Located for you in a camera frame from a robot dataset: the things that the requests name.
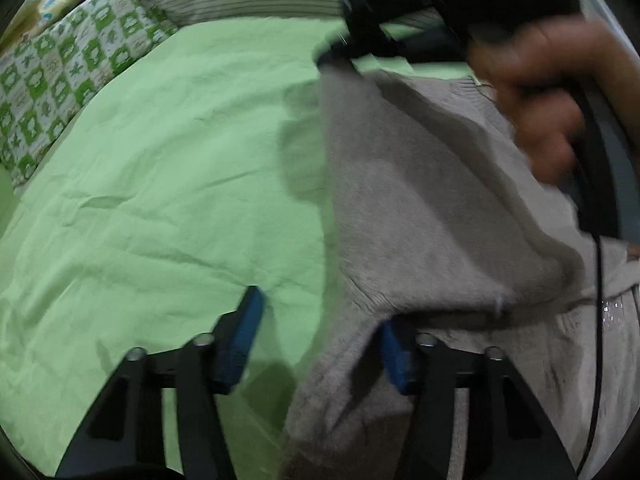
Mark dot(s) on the green bed sheet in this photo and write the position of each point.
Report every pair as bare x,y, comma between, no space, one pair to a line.
165,170

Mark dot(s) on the person's right hand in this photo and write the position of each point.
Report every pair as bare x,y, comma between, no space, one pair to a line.
540,85

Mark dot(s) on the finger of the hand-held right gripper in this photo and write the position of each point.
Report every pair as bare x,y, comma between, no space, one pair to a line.
365,25

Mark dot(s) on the grey knit sweater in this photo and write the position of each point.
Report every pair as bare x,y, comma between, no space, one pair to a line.
425,200

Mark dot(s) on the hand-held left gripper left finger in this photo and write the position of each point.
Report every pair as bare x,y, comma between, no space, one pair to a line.
245,335

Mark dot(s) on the green patterned pillow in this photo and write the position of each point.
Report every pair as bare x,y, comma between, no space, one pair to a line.
75,75

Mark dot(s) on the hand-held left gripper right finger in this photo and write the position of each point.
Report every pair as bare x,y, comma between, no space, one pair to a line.
397,360

